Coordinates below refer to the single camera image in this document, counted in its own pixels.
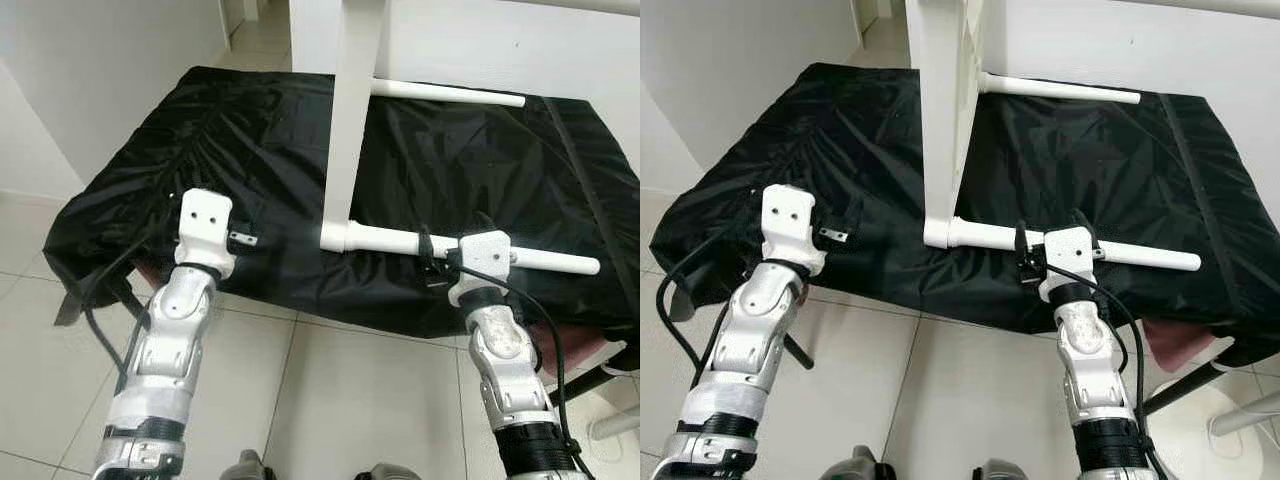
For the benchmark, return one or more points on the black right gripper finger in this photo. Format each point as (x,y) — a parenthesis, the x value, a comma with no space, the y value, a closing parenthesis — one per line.
(487,224)
(1083,222)

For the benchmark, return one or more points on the grey robot left foot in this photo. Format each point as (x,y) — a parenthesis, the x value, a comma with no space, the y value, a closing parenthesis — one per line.
(860,465)
(248,467)

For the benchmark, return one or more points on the pink padded table corner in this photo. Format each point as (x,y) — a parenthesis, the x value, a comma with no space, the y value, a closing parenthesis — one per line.
(580,350)
(1185,345)

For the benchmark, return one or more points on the white round fan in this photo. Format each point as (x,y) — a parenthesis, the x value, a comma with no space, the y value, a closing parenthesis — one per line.
(1245,415)
(615,422)

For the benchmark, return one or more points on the grey robot foot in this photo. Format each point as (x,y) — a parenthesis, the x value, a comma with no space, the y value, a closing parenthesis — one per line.
(248,467)
(860,465)
(1002,470)
(388,472)

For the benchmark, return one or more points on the black fabric table cover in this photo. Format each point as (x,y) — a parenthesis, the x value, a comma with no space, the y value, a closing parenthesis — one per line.
(250,150)
(860,150)

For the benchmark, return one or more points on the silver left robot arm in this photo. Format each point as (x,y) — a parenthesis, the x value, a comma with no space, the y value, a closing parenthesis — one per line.
(165,340)
(750,340)

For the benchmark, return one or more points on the grey robot right foot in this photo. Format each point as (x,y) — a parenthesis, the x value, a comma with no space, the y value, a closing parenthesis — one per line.
(388,472)
(1002,470)

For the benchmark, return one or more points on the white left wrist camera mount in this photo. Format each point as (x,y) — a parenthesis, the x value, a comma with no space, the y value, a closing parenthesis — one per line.
(205,215)
(790,212)

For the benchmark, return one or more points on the white plastic table top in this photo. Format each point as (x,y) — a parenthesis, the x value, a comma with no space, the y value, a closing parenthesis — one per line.
(940,120)
(350,120)

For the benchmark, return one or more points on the black metal table leg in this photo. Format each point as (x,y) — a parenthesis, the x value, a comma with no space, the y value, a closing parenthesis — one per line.
(800,352)
(590,383)
(1180,388)

